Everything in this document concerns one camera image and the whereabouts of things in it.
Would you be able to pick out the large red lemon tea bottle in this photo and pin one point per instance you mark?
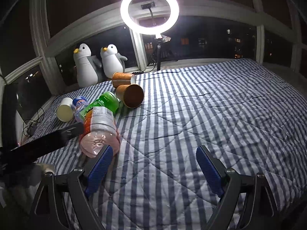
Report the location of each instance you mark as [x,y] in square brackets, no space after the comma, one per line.
[99,130]

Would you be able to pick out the black tripod stand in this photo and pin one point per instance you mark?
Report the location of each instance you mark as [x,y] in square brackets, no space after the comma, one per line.
[161,51]

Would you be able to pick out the blue white striped quilt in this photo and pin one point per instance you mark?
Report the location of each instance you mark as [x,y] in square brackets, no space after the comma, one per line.
[247,116]

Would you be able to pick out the large penguin plush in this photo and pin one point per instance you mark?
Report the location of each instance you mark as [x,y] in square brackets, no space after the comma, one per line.
[89,68]

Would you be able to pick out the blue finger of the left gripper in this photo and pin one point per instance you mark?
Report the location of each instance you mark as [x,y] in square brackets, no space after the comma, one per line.
[72,131]

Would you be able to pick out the blue orange soda bottle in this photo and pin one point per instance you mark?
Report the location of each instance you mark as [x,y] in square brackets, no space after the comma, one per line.
[78,104]

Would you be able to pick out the green tea bottle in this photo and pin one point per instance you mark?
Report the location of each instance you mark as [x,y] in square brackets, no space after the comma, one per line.
[107,99]

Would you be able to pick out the black phone holder clamp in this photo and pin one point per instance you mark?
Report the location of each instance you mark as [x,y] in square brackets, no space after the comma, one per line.
[148,5]

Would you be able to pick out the white ring light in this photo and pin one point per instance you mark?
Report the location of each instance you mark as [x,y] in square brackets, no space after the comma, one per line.
[155,30]

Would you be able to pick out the brown paper cup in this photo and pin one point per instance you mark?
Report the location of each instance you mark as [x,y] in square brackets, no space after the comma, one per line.
[123,79]
[131,95]

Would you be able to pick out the small penguin plush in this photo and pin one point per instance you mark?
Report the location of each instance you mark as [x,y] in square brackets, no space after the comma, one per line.
[112,60]

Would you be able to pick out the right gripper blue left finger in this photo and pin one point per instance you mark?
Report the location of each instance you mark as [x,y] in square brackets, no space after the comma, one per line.
[49,209]

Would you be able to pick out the brown paper cup front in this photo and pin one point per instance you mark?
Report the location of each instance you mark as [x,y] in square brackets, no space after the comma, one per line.
[131,95]

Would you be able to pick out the white paper cup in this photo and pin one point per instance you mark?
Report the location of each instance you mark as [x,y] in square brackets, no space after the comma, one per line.
[64,111]

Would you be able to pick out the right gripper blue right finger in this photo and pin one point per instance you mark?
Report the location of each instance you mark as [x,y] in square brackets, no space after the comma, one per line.
[259,207]

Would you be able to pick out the brown paper cup rear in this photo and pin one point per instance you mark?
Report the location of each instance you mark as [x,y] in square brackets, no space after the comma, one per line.
[123,79]

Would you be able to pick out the gloved left hand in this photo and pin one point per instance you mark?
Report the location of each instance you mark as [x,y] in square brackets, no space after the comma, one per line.
[18,189]

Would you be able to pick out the white window frame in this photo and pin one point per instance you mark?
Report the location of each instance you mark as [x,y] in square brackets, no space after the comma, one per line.
[38,38]

